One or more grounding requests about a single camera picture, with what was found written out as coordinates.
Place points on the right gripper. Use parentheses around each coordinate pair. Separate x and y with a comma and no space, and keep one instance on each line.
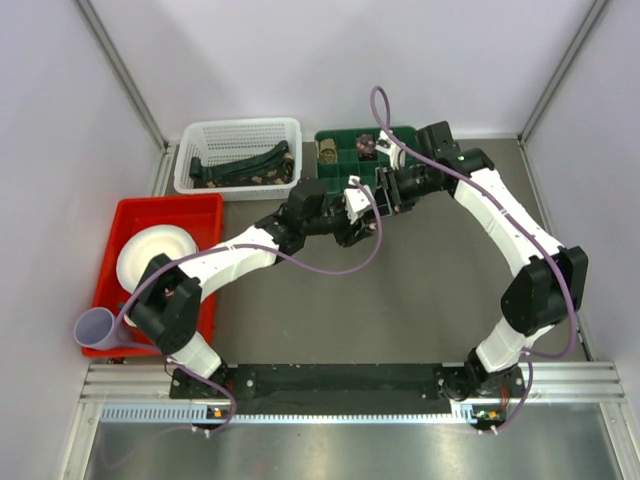
(398,203)

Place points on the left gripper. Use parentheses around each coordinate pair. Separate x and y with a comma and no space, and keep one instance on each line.
(350,232)

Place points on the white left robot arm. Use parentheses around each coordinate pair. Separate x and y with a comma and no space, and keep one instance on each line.
(165,306)

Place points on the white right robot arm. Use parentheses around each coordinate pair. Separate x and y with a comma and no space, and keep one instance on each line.
(548,278)

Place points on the dark floral tie in basket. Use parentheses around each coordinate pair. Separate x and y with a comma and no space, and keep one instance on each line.
(283,175)

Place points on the rolled dark floral tie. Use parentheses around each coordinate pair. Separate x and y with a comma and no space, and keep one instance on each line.
(366,148)

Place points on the rolled olive tie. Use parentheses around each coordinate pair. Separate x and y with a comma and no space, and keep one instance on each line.
(327,152)

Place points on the dark green tie in basket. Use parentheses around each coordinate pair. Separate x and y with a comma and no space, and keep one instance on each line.
(256,166)

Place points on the green compartment tray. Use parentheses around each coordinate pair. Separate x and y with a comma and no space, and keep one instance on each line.
(336,176)

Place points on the red plastic bin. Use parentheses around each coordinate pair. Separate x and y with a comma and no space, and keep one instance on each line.
(199,215)

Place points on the white perforated plastic basket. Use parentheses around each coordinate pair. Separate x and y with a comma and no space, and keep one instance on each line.
(230,141)

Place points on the white plate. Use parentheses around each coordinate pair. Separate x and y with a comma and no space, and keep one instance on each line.
(140,249)

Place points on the lavender plastic cup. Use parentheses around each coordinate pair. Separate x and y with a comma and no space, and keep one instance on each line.
(98,329)

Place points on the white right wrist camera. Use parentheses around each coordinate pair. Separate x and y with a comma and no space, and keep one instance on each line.
(386,145)

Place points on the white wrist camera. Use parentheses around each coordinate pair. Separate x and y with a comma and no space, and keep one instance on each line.
(358,199)
(386,145)

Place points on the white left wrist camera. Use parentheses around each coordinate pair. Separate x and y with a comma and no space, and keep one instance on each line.
(358,199)

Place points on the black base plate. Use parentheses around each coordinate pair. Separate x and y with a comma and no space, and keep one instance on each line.
(353,389)

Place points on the aluminium frame rail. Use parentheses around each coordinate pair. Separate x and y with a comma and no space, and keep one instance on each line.
(139,393)

